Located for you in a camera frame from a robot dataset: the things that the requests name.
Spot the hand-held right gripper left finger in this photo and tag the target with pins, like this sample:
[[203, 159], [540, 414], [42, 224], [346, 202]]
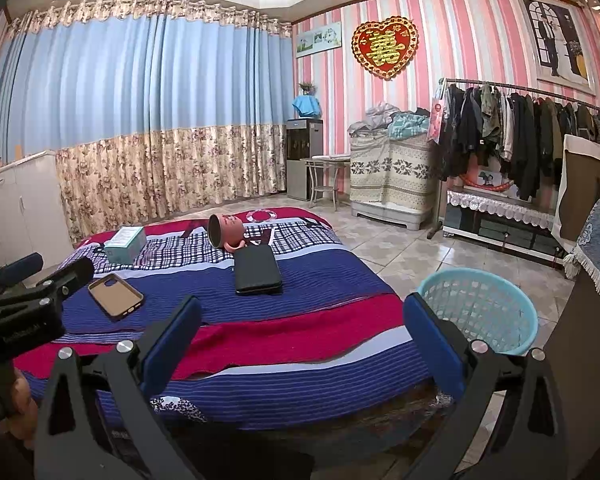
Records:
[[172, 342]]

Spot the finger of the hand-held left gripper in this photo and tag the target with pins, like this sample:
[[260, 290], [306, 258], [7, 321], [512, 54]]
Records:
[[67, 280], [15, 272]]

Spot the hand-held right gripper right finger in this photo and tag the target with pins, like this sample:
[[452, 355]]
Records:
[[430, 342]]

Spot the light blue plastic basket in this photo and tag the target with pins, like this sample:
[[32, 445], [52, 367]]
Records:
[[480, 305]]

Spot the person's left hand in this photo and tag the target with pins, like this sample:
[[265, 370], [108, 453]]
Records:
[[24, 405]]

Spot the brown phone case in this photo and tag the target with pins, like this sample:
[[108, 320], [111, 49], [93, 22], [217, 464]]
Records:
[[116, 296]]

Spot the white low cabinet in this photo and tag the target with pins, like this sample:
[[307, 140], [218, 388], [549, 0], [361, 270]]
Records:
[[20, 215]]

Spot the light blue cardboard box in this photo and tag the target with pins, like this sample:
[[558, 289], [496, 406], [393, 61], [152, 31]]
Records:
[[125, 245]]

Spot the black leather wallet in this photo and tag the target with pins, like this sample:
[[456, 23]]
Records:
[[257, 270]]

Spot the pink ceramic cup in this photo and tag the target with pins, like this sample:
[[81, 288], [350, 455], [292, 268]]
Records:
[[227, 230]]

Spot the striped red blue blanket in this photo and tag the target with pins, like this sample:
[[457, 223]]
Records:
[[300, 330]]

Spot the white black tv stand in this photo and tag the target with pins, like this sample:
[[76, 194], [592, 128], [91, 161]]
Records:
[[505, 237]]

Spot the white storage chest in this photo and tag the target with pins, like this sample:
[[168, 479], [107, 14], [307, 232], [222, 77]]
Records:
[[390, 215]]

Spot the white lace cloth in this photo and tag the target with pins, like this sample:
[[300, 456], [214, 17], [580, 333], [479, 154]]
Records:
[[500, 207]]

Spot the brown wooden cabinet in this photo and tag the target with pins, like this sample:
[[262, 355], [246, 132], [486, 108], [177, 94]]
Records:
[[585, 370]]

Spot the pink printed box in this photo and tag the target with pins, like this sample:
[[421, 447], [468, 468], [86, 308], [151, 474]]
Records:
[[487, 180]]

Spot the beige patterned cover cloth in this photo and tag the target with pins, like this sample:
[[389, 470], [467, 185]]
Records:
[[390, 170]]

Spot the blue floral curtain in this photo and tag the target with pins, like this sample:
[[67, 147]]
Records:
[[140, 110]]

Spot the small metal side table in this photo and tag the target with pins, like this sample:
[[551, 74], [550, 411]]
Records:
[[326, 160]]

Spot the teal plaid cloth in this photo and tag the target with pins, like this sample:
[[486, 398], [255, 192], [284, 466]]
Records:
[[409, 126]]

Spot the cream cloth covered board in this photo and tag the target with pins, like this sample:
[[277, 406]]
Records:
[[587, 190]]

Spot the grey water dispenser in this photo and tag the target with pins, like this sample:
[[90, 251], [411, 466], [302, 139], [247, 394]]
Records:
[[304, 160]]

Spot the pink hanging bag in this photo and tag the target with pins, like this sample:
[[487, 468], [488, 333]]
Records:
[[436, 120]]

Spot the row of hanging clothes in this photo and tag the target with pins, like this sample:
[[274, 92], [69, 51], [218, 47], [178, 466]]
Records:
[[520, 135]]

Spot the grey crumpled clothes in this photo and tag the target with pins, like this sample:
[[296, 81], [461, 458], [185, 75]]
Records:
[[375, 120]]

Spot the blue cloth cover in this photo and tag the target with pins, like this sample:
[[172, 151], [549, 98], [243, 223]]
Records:
[[307, 106]]

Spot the metal clothes rack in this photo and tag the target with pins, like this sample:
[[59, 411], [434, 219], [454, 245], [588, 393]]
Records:
[[530, 91]]

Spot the small potted plant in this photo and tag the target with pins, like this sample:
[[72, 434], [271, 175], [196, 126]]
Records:
[[308, 88]]

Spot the red gold heart decoration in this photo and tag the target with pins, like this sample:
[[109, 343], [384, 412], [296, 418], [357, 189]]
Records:
[[385, 46]]

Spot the landscape wall picture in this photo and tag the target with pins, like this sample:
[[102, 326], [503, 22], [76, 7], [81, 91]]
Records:
[[319, 39]]

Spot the framed wall poster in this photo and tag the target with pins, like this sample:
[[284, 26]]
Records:
[[557, 40]]

